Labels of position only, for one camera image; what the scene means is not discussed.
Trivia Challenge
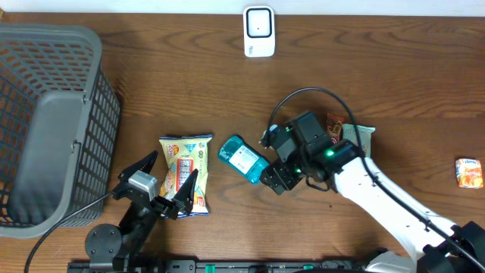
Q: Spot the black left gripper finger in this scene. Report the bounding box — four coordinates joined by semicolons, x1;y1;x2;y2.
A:
174;169;199;216
118;150;158;181

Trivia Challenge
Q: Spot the yellow snack bag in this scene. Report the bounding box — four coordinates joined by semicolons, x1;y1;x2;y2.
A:
159;134;212;216

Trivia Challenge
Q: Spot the teal mouthwash bottle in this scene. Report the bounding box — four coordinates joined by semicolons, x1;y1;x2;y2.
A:
217;135;269;185

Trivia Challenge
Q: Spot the red brown snack packet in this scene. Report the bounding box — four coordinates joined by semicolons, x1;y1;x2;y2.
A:
327;113;345;143

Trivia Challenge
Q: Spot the pale green wipes pack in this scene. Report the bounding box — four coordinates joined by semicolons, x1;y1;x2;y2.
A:
343;124;375;157

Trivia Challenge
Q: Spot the small orange juice carton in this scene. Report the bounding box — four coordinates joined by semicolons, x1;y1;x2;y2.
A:
455;158;483;189

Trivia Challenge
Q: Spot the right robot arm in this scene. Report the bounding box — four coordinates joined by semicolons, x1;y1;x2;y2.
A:
260;111;484;272

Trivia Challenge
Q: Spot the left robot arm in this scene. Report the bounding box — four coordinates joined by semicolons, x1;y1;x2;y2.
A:
82;151;199;272

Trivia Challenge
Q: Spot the white barcode scanner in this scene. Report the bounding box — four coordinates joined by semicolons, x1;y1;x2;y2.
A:
242;6;276;58

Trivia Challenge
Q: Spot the grey plastic shopping basket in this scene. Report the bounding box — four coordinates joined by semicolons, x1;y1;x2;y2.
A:
1;23;120;239

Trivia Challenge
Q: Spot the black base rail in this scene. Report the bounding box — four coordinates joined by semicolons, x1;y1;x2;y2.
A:
67;260;365;273

